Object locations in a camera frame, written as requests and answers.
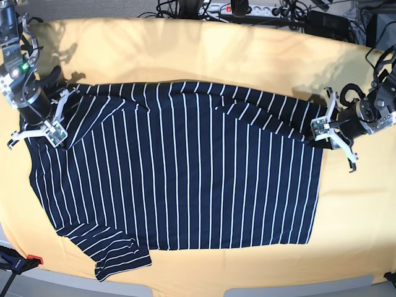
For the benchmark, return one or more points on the black power adapter brick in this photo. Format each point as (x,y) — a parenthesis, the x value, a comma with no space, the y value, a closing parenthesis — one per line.
(326,25)

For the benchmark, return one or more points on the white power strip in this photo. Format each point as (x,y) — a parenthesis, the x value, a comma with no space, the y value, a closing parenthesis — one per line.
(254,12)

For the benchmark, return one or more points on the blue red table clamp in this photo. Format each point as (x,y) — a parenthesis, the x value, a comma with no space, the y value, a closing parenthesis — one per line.
(17,264)

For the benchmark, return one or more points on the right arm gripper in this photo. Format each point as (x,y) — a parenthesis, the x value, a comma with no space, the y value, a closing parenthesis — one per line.
(50,129)

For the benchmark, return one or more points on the navy white-striped T-shirt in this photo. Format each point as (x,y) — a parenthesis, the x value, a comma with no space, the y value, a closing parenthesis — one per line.
(170,166)

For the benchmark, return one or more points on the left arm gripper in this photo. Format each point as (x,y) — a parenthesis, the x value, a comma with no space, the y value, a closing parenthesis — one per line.
(327,143)

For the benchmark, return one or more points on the black clamp right corner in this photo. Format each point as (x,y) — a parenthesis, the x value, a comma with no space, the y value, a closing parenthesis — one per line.
(390,277)

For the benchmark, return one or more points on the yellow table cloth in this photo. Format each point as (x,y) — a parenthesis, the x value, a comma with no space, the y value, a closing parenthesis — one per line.
(354,228)

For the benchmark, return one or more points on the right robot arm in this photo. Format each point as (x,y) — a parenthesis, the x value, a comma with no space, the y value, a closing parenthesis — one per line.
(41,113)

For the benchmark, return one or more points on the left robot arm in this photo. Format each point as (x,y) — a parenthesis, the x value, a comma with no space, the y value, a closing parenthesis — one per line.
(352,113)

